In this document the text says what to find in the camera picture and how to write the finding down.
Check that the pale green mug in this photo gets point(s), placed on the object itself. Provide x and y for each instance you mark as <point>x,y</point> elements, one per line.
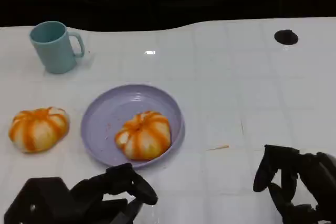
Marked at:
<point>53,49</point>

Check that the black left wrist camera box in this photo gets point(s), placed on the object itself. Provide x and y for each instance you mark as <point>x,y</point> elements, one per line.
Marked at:
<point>39,204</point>

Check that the black round table hole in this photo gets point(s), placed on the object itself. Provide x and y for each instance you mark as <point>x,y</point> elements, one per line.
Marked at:
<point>286,37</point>

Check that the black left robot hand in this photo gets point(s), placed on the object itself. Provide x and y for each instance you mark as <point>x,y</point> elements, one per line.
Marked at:
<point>123,180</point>

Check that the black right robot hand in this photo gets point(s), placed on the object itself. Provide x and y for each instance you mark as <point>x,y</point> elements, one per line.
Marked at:
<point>315,176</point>

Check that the lilac plate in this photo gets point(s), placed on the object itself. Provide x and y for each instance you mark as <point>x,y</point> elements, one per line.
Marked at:
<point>110,113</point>

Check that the orange and white bread roll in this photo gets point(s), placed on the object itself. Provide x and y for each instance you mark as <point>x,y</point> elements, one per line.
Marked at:
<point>39,129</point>
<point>144,134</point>

